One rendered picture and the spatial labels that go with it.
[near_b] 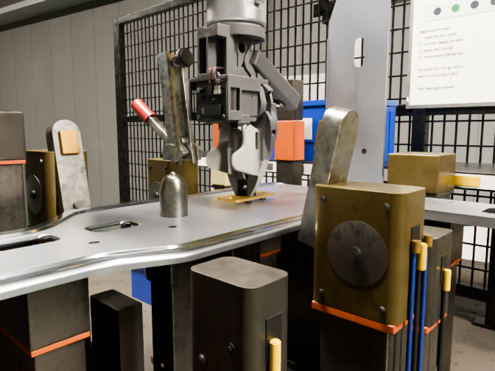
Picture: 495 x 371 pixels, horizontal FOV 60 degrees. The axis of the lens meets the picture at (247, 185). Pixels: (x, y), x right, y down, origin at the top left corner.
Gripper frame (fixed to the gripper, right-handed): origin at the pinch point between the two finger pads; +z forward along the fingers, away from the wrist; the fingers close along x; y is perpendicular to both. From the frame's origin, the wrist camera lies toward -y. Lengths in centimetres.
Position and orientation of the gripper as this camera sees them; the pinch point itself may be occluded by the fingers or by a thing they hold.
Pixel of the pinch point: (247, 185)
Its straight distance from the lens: 58.1
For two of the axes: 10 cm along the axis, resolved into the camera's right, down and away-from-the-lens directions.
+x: 7.4, 0.9, -6.7
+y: -6.8, 0.9, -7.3
